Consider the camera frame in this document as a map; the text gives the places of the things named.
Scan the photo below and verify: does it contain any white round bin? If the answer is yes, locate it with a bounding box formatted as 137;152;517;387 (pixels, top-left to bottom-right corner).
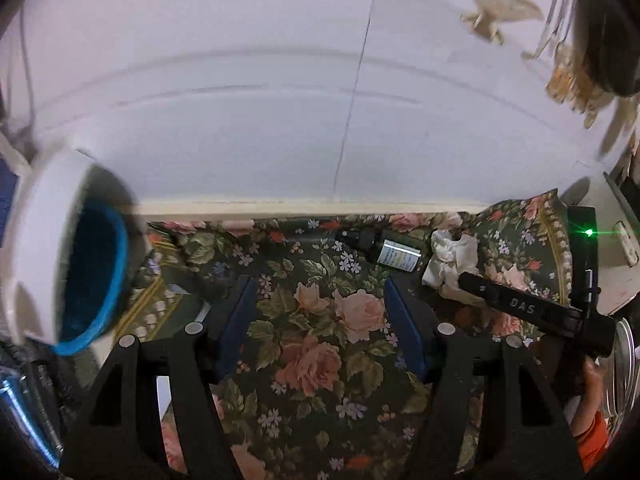
0;147;151;358

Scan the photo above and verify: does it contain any shiny blue plastic pack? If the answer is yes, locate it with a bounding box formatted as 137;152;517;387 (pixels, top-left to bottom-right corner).
0;364;62;467

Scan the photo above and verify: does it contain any person's right forearm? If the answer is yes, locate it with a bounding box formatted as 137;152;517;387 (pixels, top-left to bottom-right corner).
570;357;615;472

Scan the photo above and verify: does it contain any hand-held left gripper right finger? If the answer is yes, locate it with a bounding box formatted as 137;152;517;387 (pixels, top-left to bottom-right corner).
384;279;586;480

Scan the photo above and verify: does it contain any metal pot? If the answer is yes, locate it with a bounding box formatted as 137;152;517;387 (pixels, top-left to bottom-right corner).
606;317;640;422

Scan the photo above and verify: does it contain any floral tablecloth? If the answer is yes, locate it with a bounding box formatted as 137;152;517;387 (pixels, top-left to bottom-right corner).
125;189;576;480

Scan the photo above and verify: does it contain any white tissue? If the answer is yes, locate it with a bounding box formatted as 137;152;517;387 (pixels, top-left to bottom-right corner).
422;230;484;304

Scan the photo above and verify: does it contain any black hanging pan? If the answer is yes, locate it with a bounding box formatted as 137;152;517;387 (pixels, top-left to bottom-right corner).
570;0;640;99

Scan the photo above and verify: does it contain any worn white appliance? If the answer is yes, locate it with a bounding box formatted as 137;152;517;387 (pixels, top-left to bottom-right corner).
602;160;640;313

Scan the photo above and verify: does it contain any metal wire hook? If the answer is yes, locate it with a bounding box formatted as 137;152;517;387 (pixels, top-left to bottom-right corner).
521;0;577;61

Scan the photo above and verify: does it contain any white power socket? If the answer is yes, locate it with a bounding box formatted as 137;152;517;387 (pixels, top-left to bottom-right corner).
612;221;640;266

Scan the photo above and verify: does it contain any dark bottle with white label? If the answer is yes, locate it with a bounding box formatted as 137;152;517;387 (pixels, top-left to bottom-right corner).
334;227;424;274

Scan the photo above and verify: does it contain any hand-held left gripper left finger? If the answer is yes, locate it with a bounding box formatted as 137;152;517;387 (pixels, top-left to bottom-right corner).
60;276;259;480

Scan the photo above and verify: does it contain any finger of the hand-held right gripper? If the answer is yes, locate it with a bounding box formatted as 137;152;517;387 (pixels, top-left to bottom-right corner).
457;272;583;333

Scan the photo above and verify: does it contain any yellow hanging scrubber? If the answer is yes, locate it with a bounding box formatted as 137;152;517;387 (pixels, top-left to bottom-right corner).
545;44;609;129

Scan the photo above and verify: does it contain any blue bin liner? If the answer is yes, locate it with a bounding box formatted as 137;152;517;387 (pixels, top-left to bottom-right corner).
54;197;132;358

